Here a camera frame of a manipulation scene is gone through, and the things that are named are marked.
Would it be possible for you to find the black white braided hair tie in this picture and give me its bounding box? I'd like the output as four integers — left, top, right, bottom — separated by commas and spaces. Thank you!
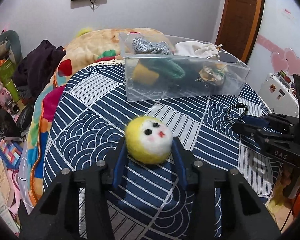
226, 102, 250, 126

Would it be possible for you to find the yellow felt ball face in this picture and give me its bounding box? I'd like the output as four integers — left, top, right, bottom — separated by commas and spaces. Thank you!
125, 116, 173, 165

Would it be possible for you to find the floral fabric scrunchie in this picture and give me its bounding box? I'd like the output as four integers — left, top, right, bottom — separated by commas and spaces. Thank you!
199, 64, 228, 86

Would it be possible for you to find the green knitted cloth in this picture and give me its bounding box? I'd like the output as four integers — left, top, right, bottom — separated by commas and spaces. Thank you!
144, 59, 185, 80

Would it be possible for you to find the white drawstring pouch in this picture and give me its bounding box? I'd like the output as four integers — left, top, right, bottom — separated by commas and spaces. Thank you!
173, 41, 223, 59

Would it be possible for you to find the silver glitter pouch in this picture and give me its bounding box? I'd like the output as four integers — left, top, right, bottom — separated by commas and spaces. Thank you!
132, 37, 172, 55

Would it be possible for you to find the navy patterned tablecloth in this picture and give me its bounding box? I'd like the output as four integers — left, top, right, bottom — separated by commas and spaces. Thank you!
42, 64, 277, 239

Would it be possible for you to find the black item in box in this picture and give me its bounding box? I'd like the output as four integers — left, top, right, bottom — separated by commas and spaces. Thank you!
168, 66, 226, 94

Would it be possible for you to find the yellow felt piece in box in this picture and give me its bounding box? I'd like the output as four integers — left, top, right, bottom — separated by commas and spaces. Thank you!
132, 62, 160, 86

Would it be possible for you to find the clear plastic storage box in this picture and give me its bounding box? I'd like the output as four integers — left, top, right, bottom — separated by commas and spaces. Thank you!
119, 33, 250, 102

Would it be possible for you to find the brown wooden door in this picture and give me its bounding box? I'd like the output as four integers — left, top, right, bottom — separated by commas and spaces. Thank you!
216, 0, 265, 63

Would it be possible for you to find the colourful block game box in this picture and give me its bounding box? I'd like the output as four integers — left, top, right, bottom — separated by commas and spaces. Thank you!
0, 139, 23, 170

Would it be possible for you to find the beige colourful patch blanket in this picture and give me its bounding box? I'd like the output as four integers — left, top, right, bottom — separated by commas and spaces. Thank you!
17, 27, 171, 205

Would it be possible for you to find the dark purple clothing pile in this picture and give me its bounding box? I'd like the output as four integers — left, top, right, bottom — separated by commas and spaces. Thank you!
12, 40, 66, 100

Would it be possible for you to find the pink rabbit plush toy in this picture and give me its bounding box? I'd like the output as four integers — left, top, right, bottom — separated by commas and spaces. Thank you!
0, 81, 12, 112

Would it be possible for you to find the green cardboard box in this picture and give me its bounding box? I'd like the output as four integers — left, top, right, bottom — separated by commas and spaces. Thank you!
0, 59, 20, 102

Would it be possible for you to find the grey green plush toy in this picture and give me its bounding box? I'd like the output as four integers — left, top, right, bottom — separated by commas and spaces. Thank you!
0, 30, 23, 65

